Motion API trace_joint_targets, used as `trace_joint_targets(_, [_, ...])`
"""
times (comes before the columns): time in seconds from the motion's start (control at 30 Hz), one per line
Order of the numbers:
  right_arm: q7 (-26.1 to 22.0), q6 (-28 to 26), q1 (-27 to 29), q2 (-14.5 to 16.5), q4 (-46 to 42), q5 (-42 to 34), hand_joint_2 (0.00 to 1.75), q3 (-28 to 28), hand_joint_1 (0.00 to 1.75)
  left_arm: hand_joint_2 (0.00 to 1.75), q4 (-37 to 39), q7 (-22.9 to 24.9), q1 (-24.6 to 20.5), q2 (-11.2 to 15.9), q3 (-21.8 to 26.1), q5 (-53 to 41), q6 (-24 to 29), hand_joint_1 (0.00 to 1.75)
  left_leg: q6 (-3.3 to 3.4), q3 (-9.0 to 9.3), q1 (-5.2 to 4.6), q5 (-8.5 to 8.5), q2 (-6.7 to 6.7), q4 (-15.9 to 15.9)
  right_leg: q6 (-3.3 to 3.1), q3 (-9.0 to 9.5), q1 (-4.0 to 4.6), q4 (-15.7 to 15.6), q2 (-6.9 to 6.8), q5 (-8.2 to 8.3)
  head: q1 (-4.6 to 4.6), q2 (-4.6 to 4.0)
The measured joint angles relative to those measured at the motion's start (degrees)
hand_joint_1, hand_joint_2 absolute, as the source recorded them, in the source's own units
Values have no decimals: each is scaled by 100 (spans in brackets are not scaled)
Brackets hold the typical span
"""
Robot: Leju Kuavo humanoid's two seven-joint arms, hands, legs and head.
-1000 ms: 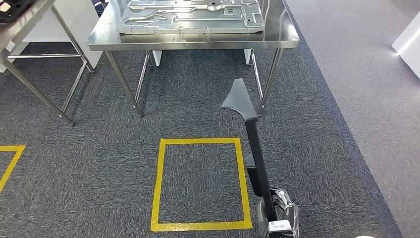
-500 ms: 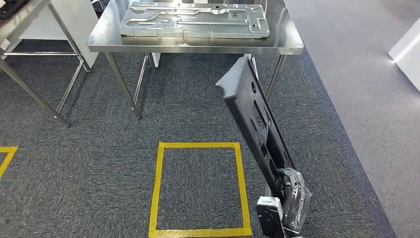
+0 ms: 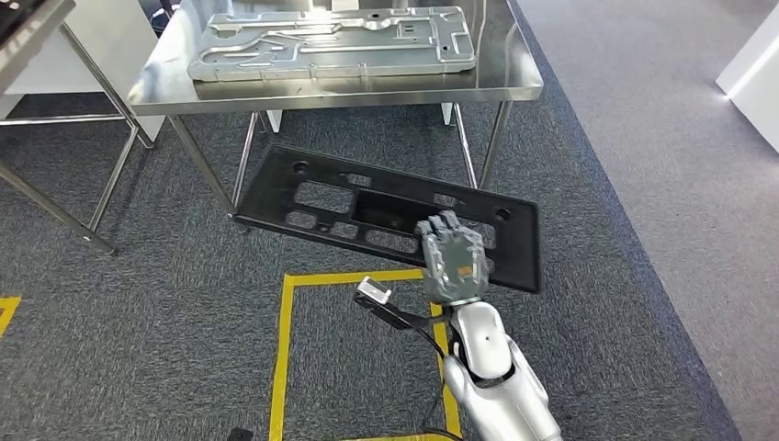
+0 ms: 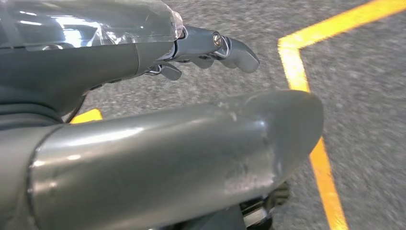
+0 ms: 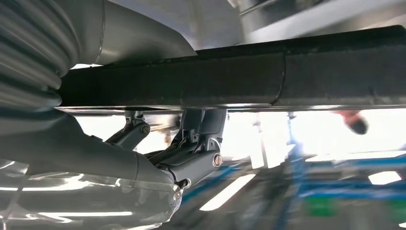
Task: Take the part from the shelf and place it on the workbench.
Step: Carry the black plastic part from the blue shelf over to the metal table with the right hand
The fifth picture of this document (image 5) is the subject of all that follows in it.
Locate ceiling light panel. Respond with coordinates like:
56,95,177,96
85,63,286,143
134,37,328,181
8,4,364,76
368,171,403,186
199,173,256,212

